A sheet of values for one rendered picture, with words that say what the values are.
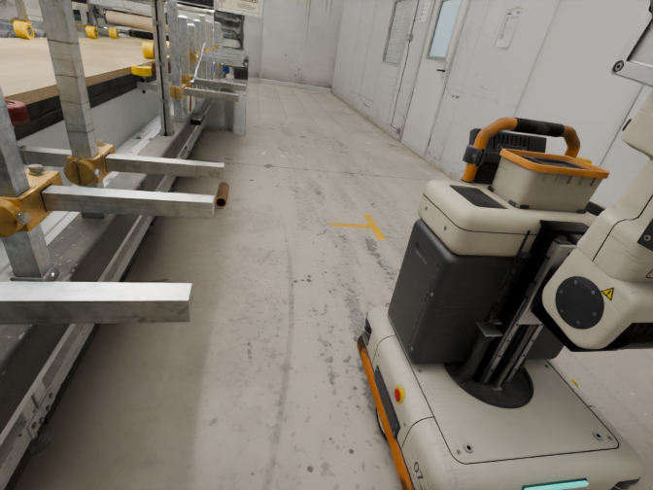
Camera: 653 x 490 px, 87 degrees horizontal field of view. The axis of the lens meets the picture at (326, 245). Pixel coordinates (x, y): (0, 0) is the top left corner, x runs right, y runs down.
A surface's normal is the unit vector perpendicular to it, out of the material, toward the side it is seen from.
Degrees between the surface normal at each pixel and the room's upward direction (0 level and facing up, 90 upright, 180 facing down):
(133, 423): 0
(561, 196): 92
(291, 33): 90
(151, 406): 0
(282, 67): 90
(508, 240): 90
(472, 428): 0
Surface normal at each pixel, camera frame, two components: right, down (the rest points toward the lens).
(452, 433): 0.15, -0.86
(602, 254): -0.98, -0.04
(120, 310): 0.18, 0.51
